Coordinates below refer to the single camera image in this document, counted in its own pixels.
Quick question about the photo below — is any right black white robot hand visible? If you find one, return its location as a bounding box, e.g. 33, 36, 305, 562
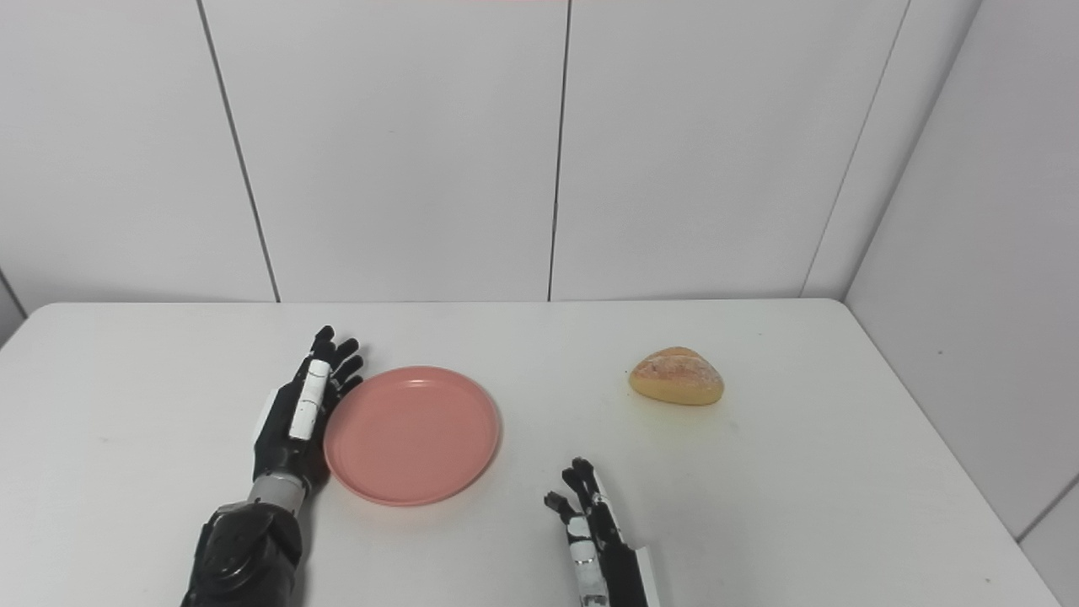
543, 458, 661, 607

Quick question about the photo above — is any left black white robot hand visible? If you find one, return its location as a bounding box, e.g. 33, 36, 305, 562
252, 325, 366, 492

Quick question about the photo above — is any pink round plate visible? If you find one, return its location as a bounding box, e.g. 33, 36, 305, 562
324, 365, 502, 508

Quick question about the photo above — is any golden bread roll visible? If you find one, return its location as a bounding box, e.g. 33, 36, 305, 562
628, 346, 727, 407

